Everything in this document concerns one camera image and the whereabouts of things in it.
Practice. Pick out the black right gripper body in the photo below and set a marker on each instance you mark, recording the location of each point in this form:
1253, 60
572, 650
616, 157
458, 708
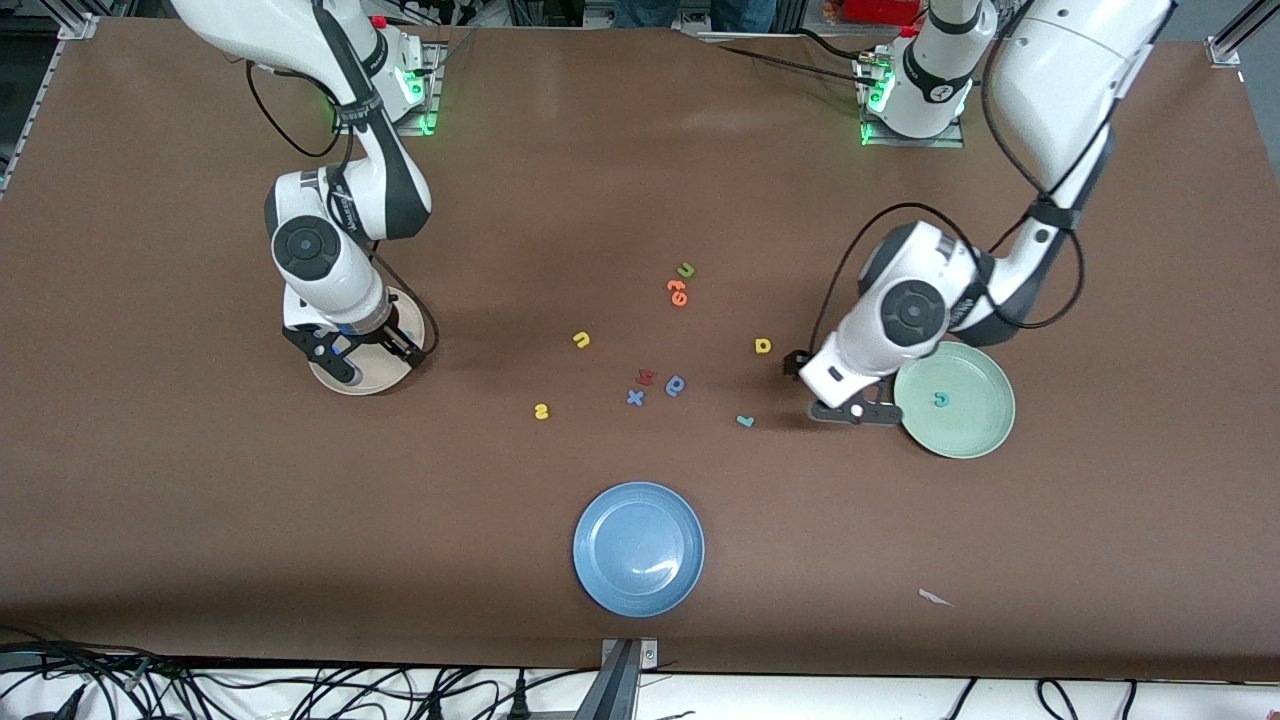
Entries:
396, 337

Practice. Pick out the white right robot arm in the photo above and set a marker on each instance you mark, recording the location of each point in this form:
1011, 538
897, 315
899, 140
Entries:
310, 250

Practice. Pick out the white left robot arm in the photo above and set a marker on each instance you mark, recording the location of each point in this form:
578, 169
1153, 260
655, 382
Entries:
910, 310

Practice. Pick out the beige brown plate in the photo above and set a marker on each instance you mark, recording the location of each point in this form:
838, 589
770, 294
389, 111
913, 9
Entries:
380, 378

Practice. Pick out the light green plate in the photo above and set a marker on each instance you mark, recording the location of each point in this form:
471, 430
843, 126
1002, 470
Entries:
970, 420

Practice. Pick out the brown table cover sheet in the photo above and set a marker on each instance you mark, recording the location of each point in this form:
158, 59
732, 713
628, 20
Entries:
200, 500

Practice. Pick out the blue letter a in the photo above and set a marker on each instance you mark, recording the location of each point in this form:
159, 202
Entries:
676, 386

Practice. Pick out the white paper scrap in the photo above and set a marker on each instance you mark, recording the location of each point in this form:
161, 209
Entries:
933, 597

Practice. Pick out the orange letter pair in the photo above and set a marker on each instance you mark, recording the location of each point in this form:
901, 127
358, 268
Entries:
678, 293

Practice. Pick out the blue plate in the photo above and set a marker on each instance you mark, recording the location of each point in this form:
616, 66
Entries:
638, 549

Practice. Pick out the red box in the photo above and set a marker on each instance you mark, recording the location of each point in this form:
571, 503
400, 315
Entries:
880, 10

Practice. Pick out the person in blue jeans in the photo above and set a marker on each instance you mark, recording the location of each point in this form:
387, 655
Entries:
690, 12

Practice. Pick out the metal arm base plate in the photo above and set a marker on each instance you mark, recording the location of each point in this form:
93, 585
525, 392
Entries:
432, 100
915, 143

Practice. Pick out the silver metal bracket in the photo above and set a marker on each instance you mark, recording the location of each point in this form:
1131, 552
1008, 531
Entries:
648, 653

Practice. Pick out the dark aluminium post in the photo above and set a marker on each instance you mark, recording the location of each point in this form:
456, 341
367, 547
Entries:
612, 690

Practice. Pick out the aluminium frame rail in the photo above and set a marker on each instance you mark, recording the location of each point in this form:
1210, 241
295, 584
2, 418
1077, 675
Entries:
78, 27
1225, 45

